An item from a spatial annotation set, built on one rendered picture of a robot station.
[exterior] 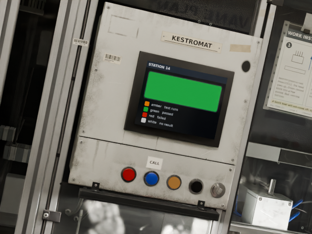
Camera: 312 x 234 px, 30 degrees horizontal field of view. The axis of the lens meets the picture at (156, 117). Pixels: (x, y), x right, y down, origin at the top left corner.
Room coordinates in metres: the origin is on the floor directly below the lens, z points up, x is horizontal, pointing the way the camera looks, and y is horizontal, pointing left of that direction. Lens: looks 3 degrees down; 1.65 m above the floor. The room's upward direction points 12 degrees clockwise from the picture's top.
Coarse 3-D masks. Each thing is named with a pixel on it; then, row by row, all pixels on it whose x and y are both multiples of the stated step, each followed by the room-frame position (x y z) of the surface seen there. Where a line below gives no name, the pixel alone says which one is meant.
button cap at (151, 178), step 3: (150, 174) 1.47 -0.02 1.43; (153, 174) 1.47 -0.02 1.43; (147, 177) 1.46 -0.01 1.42; (150, 177) 1.47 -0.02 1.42; (153, 177) 1.47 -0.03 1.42; (156, 177) 1.47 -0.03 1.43; (147, 180) 1.47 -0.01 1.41; (150, 180) 1.47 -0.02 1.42; (153, 180) 1.47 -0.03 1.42; (156, 180) 1.47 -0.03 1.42; (150, 183) 1.47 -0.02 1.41; (153, 183) 1.47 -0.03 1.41
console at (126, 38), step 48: (96, 48) 1.44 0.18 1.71; (144, 48) 1.46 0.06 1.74; (192, 48) 1.48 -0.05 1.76; (240, 48) 1.51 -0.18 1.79; (96, 96) 1.44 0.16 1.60; (240, 96) 1.51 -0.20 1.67; (96, 144) 1.45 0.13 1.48; (144, 144) 1.47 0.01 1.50; (192, 144) 1.49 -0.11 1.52; (144, 192) 1.48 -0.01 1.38; (192, 192) 1.49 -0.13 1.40
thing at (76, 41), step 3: (75, 39) 1.44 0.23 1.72; (78, 39) 1.44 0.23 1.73; (81, 39) 1.44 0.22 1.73; (75, 42) 1.44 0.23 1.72; (78, 42) 1.44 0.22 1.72; (81, 42) 1.44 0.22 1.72; (84, 42) 1.44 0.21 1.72; (87, 42) 1.44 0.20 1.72; (84, 45) 1.44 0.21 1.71; (87, 45) 1.44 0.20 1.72
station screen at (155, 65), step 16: (160, 64) 1.45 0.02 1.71; (144, 80) 1.44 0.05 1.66; (192, 80) 1.46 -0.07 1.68; (208, 80) 1.47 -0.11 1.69; (224, 80) 1.48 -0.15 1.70; (144, 96) 1.44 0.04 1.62; (144, 112) 1.44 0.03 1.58; (160, 112) 1.45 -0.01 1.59; (176, 112) 1.46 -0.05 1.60; (192, 112) 1.47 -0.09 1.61; (208, 112) 1.47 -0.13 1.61; (160, 128) 1.45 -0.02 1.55; (176, 128) 1.46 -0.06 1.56; (192, 128) 1.47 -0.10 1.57; (208, 128) 1.48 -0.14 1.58
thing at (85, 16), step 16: (80, 0) 1.44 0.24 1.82; (96, 0) 1.44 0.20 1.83; (80, 16) 1.44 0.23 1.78; (80, 32) 1.45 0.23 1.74; (80, 48) 1.45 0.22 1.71; (80, 64) 1.44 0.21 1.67; (64, 80) 1.44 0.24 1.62; (80, 80) 1.44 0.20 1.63; (64, 96) 1.44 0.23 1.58; (64, 112) 1.44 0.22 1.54; (64, 128) 1.45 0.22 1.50; (64, 144) 1.44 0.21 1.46; (48, 160) 1.44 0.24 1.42; (64, 160) 1.44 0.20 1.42; (48, 176) 1.44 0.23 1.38; (48, 192) 1.45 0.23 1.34; (48, 208) 1.45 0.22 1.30; (48, 224) 1.44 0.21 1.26
